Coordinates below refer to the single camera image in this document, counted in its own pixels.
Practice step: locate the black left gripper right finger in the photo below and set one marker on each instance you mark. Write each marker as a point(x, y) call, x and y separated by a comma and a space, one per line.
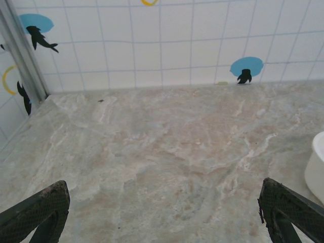
point(283, 210)

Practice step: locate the metal corner strip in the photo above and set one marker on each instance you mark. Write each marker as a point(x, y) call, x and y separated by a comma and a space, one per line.
point(24, 53)

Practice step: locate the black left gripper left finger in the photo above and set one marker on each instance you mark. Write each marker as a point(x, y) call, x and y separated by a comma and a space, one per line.
point(38, 212)

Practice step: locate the white plastic bin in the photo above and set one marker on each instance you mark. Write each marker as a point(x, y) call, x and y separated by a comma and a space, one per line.
point(316, 167)

